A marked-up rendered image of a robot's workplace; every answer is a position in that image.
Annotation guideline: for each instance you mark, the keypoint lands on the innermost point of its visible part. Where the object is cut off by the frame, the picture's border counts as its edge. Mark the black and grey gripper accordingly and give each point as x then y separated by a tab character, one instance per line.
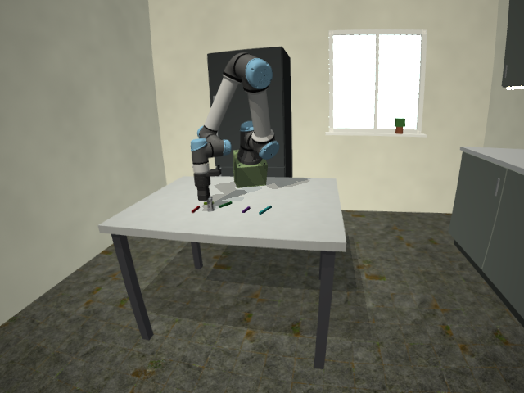
202	182

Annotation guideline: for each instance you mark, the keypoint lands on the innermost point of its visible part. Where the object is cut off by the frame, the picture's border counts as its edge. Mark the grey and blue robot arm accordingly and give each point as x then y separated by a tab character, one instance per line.
255	76

